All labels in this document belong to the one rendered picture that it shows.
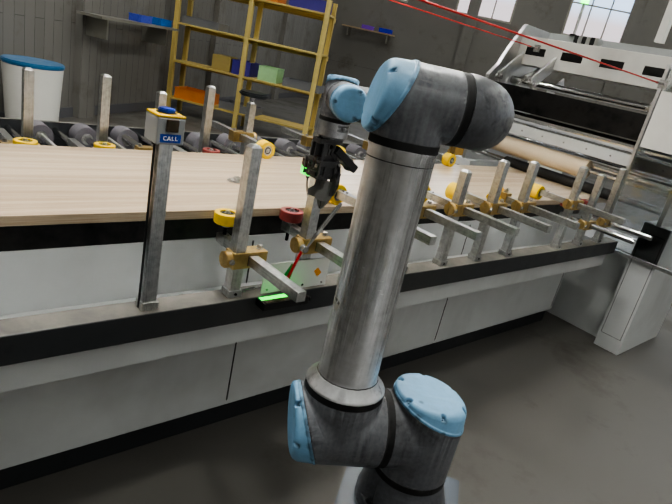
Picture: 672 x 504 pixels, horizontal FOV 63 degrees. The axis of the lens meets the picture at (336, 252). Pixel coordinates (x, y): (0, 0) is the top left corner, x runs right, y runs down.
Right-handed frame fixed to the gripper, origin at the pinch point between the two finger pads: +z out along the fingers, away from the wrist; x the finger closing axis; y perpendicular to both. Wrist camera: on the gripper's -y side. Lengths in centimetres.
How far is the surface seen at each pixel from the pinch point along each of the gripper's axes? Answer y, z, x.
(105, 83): 24, -11, -115
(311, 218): -2.0, 6.9, -6.0
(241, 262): 21.6, 19.3, -5.4
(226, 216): 20.0, 10.4, -19.4
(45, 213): 68, 11, -28
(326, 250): -5.7, 15.5, -0.2
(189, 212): 28.5, 11.4, -26.6
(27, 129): 52, 9, -115
